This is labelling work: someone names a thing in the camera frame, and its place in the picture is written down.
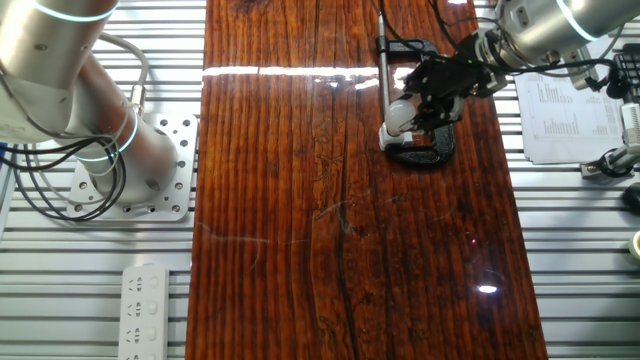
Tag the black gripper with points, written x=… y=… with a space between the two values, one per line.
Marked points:
x=465 y=75

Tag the white LED light bulb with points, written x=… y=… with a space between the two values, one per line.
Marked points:
x=399 y=117

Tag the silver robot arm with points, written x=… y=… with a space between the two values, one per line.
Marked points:
x=60 y=75

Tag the black C-clamp with steel screw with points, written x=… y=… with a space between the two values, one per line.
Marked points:
x=435 y=150

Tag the white lamp socket adapter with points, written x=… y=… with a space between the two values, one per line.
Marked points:
x=387 y=142

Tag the printed paper sheet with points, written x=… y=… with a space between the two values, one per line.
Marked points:
x=565 y=125

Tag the brown wooden board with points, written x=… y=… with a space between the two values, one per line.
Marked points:
x=300 y=225

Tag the black keyboard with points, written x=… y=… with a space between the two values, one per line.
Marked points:
x=631 y=65

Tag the black rounded object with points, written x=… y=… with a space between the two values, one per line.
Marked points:
x=633 y=199

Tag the white tape roll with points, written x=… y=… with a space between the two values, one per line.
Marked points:
x=635 y=245

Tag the white power strip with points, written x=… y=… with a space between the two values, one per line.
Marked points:
x=145 y=310

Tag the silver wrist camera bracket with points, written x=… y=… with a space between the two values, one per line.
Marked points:
x=582 y=70

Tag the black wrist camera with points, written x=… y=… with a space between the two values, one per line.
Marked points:
x=619 y=85

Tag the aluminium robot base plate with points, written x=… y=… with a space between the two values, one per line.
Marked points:
x=182 y=165

